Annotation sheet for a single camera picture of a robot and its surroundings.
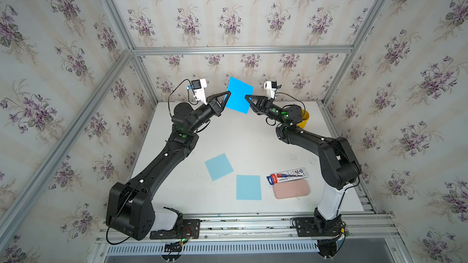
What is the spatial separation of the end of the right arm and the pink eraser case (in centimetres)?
34

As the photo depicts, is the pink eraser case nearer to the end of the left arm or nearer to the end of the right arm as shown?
the end of the right arm

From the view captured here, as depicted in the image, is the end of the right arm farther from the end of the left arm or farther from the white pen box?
the white pen box

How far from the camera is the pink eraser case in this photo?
0.82 meters

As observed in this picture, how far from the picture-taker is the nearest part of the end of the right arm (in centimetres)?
69

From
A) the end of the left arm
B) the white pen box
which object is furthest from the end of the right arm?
the white pen box
